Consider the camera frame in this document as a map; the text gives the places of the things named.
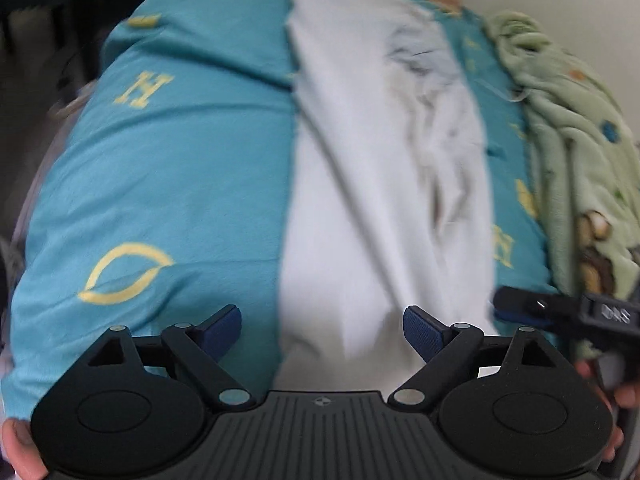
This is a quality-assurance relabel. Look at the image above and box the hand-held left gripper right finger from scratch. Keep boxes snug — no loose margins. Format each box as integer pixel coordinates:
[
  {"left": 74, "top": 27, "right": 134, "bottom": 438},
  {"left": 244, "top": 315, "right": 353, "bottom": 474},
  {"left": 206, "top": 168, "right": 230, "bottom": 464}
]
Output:
[{"left": 389, "top": 304, "right": 572, "bottom": 409}]

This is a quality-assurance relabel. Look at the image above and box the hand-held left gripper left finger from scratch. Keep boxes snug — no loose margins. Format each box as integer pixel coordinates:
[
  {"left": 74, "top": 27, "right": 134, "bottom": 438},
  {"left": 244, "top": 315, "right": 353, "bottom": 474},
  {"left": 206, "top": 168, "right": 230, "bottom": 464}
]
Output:
[{"left": 74, "top": 303, "right": 254, "bottom": 409}]

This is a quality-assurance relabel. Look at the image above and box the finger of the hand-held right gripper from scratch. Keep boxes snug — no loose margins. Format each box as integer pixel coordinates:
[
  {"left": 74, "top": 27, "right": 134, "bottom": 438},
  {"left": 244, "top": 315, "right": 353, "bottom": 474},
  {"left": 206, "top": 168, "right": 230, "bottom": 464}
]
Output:
[{"left": 492, "top": 285, "right": 587, "bottom": 334}]

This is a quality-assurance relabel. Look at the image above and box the person's right hand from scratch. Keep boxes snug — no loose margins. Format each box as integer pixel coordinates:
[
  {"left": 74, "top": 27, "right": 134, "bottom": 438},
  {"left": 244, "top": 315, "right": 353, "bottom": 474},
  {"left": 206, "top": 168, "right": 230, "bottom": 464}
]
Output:
[{"left": 574, "top": 357, "right": 640, "bottom": 464}]

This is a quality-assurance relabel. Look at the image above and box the person's left hand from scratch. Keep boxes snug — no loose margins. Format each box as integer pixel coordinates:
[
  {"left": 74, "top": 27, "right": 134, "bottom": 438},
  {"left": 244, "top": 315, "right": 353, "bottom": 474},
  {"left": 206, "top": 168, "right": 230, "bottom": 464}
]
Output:
[{"left": 0, "top": 416, "right": 49, "bottom": 480}]

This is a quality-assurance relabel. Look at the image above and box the bed with teal sheet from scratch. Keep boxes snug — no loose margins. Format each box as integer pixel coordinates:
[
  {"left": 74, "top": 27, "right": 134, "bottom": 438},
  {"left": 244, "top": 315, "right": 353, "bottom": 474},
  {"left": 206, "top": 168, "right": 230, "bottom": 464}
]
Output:
[{"left": 0, "top": 0, "right": 567, "bottom": 422}]

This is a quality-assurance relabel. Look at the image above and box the green printed blanket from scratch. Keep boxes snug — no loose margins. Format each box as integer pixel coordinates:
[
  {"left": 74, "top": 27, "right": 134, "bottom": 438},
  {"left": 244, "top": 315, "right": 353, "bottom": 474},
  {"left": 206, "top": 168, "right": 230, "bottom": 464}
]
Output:
[{"left": 482, "top": 10, "right": 640, "bottom": 362}]

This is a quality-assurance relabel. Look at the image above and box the white charging cable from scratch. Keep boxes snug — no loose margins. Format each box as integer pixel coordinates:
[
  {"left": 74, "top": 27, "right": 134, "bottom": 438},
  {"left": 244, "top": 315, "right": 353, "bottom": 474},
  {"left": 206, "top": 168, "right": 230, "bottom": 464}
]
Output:
[{"left": 477, "top": 72, "right": 529, "bottom": 104}]

